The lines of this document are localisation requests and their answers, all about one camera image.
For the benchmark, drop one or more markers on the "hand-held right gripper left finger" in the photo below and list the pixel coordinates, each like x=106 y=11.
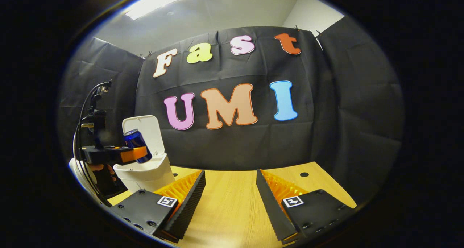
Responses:
x=186 y=206

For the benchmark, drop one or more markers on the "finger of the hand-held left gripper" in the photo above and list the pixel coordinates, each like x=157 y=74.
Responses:
x=132 y=154

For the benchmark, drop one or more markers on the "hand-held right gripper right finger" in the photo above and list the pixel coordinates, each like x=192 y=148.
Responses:
x=272 y=206

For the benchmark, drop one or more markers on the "blue pop can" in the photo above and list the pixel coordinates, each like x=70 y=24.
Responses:
x=136 y=141

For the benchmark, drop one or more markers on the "white desktop garbage bin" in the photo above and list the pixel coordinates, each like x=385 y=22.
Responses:
x=152 y=175

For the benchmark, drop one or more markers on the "wooden desktop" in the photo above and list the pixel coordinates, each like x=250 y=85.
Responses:
x=232 y=204

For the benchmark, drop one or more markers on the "black backdrop cloth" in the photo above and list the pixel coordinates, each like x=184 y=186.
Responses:
x=232 y=146

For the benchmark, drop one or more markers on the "ceiling light panel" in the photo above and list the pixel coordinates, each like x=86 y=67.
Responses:
x=161 y=1

